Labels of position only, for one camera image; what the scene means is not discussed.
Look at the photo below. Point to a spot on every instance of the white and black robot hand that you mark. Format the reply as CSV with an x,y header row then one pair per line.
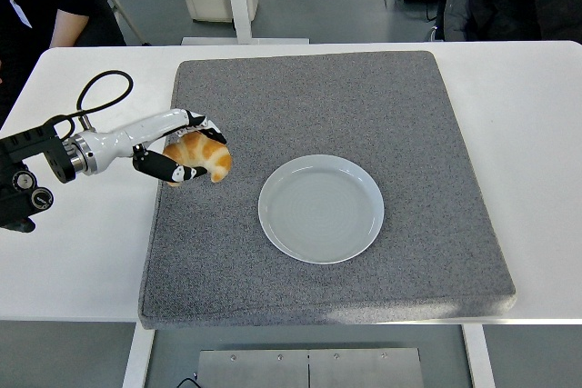
x,y
136,131

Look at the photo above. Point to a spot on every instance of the golden croissant bread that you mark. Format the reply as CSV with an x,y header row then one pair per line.
x,y
211,154

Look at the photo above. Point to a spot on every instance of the person's forearm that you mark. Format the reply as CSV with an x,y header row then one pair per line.
x,y
68,29

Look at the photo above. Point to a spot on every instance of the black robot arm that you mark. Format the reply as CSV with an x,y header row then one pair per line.
x,y
27,147

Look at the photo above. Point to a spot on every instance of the pale grey round plate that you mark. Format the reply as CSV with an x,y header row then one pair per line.
x,y
320,211

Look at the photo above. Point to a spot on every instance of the grey metal plate with screws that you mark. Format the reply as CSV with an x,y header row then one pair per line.
x,y
309,370

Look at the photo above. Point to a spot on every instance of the grey felt mat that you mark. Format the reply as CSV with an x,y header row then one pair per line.
x,y
364,111

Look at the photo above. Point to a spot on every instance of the white table leg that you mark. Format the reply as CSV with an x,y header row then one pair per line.
x,y
479,361
136,361

